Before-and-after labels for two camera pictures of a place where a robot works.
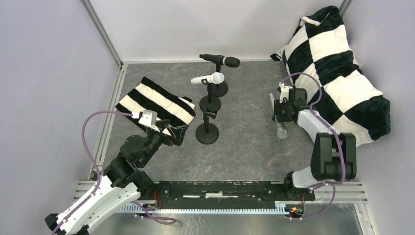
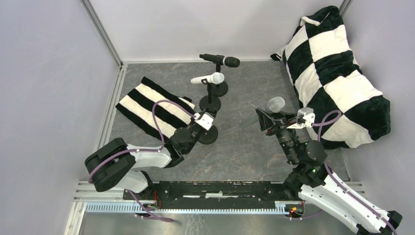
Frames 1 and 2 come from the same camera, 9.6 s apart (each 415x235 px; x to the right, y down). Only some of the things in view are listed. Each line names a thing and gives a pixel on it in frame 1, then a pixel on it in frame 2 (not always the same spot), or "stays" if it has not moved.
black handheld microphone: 231,61 stays
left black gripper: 167,135 → 201,128
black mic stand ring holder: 209,101 stays
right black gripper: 282,114 → 275,122
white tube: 216,78 stays
